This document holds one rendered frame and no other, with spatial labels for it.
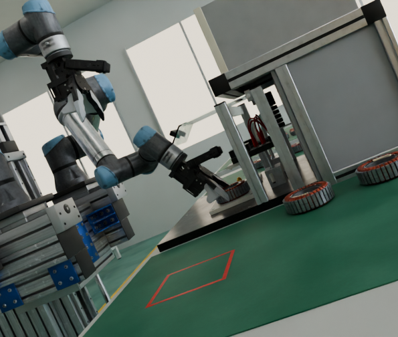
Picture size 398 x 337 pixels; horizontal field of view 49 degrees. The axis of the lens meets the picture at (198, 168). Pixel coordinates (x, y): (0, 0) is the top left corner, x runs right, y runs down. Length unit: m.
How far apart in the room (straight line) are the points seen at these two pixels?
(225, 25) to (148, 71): 5.12
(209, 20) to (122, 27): 5.31
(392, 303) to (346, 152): 0.68
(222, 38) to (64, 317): 1.22
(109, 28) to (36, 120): 1.77
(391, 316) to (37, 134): 6.73
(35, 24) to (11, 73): 5.99
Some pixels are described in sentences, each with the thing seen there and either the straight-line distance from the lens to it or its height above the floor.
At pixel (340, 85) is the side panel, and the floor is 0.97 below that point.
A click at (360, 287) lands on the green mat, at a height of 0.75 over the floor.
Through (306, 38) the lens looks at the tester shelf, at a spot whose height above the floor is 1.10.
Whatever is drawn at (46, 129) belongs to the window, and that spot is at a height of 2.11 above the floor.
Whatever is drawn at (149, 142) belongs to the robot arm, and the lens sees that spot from 1.36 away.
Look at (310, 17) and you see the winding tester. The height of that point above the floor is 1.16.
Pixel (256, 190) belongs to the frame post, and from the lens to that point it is 1.16.
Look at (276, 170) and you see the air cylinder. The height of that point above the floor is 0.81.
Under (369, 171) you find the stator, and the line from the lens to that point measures 0.97.
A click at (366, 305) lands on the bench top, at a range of 0.52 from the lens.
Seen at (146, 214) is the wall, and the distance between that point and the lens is 6.54.
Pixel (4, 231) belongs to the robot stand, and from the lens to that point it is 1.59.
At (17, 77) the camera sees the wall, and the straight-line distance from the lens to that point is 7.20.
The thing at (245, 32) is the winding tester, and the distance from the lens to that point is 1.24.
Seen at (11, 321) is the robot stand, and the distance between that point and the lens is 1.93.
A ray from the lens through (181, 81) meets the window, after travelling 6.21.
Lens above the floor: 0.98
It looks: 3 degrees down
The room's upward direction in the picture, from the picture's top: 24 degrees counter-clockwise
